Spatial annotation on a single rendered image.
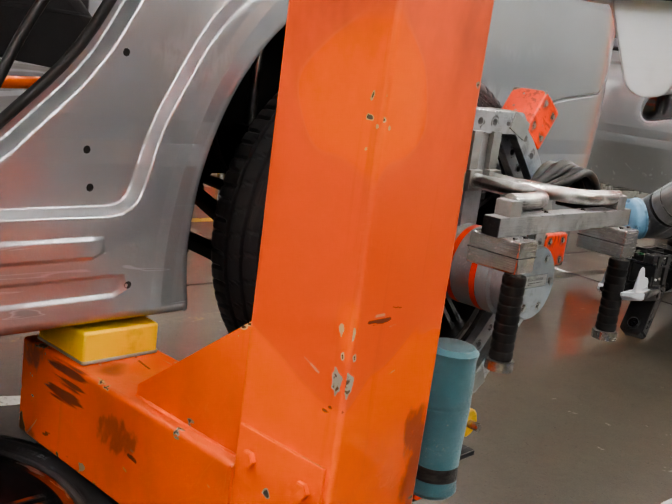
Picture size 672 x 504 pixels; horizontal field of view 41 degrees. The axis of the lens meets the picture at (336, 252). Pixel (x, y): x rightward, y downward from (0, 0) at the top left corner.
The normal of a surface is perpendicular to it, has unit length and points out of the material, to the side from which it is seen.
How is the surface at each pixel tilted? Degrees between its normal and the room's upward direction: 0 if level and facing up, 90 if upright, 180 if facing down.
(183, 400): 90
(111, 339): 90
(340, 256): 90
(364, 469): 90
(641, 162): 110
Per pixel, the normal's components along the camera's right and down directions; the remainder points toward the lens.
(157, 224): 0.72, 0.24
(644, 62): -0.08, 0.16
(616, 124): -0.59, 0.06
